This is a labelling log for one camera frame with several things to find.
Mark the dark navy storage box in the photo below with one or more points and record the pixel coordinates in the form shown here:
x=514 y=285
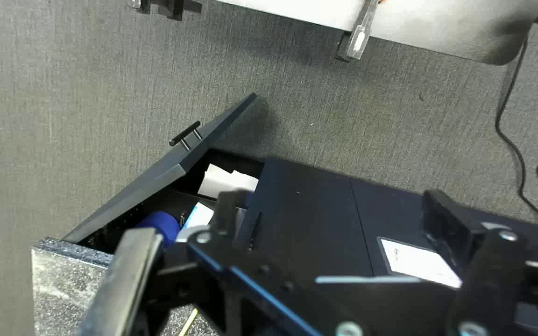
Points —
x=318 y=211

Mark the silver metal leg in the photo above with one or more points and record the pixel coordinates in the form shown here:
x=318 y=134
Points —
x=357 y=37

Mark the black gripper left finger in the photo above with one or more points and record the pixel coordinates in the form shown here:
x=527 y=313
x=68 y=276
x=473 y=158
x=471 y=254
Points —
x=225 y=261

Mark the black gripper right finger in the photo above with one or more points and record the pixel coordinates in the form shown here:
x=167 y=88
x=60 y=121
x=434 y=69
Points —
x=490 y=272

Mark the white rectangular label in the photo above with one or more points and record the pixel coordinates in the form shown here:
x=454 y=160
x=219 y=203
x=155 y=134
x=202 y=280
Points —
x=419 y=261

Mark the white paper sheet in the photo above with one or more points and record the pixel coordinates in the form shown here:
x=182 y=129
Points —
x=226 y=179

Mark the black bracket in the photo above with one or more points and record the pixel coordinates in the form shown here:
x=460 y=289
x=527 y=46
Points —
x=169 y=5

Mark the blue round cap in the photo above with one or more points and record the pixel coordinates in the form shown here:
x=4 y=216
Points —
x=159 y=224

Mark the silver metal bar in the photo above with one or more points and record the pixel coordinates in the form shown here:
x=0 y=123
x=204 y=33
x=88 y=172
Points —
x=122 y=282

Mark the dark navy hinged lid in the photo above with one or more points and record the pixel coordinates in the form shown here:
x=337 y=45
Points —
x=176 y=170

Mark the white card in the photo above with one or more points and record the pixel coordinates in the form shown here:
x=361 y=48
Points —
x=195 y=220

